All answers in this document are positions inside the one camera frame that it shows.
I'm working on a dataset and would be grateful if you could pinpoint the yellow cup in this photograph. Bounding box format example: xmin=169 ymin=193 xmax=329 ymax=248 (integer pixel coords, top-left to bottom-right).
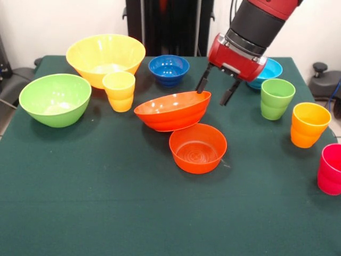
xmin=102 ymin=71 xmax=136 ymax=113

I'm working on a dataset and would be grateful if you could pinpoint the orange cup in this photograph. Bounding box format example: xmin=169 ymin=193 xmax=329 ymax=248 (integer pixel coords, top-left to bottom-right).
xmin=290 ymin=102 xmax=332 ymax=149

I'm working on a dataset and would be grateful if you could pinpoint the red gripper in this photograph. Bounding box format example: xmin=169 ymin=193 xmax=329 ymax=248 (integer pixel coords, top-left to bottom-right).
xmin=196 ymin=32 xmax=268 ymax=107

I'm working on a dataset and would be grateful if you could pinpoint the grey base foot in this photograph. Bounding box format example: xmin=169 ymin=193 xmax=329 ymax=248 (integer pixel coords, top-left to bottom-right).
xmin=308 ymin=62 xmax=341 ymax=101
xmin=0 ymin=58 xmax=44 ymax=108

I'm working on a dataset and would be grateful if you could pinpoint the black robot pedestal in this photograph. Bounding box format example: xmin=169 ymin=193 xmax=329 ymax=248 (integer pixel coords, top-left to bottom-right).
xmin=125 ymin=0 xmax=216 ymax=57

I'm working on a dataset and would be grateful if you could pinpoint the large shallow orange bowl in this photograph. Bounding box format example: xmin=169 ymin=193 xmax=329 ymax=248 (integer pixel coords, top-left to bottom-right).
xmin=133 ymin=90 xmax=212 ymax=133

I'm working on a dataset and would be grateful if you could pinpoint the large yellow bowl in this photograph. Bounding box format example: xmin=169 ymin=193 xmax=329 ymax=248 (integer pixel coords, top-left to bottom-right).
xmin=66 ymin=34 xmax=147 ymax=90

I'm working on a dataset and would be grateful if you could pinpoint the green bowl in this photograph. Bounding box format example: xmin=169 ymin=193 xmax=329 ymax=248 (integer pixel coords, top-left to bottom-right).
xmin=19 ymin=73 xmax=92 ymax=129

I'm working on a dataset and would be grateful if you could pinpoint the light blue bowl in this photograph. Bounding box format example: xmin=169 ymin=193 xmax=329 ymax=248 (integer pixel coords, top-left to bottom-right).
xmin=246 ymin=58 xmax=283 ymax=90

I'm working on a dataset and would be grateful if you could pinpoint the pink cup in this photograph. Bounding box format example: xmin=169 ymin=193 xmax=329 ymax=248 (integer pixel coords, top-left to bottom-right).
xmin=316 ymin=143 xmax=341 ymax=196

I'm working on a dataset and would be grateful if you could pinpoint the small orange bowl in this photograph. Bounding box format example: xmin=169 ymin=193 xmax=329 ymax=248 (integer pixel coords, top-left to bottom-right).
xmin=168 ymin=123 xmax=228 ymax=175

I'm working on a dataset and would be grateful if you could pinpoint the dark green tablecloth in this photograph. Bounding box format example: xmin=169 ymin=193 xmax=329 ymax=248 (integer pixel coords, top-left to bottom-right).
xmin=0 ymin=55 xmax=341 ymax=256

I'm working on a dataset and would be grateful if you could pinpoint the dark blue bowl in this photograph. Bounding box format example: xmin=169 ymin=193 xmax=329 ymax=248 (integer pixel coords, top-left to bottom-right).
xmin=148 ymin=54 xmax=190 ymax=88

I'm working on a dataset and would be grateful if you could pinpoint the green cup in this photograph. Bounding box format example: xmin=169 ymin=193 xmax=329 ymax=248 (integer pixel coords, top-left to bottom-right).
xmin=260 ymin=78 xmax=296 ymax=121

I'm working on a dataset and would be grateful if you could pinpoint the blue cable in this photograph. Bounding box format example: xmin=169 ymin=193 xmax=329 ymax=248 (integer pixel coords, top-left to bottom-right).
xmin=328 ymin=79 xmax=341 ymax=110

